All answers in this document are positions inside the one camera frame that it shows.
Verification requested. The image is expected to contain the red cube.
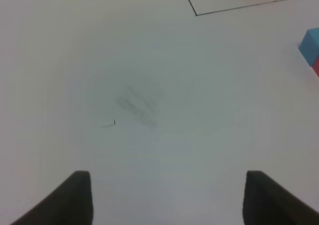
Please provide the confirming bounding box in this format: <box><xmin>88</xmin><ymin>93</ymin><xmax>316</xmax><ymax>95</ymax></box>
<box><xmin>312</xmin><ymin>57</ymin><xmax>319</xmax><ymax>77</ymax></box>

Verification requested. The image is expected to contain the blue cube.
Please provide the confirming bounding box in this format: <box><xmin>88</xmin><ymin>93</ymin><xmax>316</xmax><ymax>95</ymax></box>
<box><xmin>299</xmin><ymin>27</ymin><xmax>319</xmax><ymax>67</ymax></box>

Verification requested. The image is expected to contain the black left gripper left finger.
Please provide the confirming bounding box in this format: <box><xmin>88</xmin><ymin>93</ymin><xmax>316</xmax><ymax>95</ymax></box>
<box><xmin>13</xmin><ymin>171</ymin><xmax>94</xmax><ymax>225</ymax></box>

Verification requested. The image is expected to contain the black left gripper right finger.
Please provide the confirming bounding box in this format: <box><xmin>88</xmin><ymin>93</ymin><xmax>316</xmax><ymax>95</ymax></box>
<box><xmin>242</xmin><ymin>171</ymin><xmax>319</xmax><ymax>225</ymax></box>

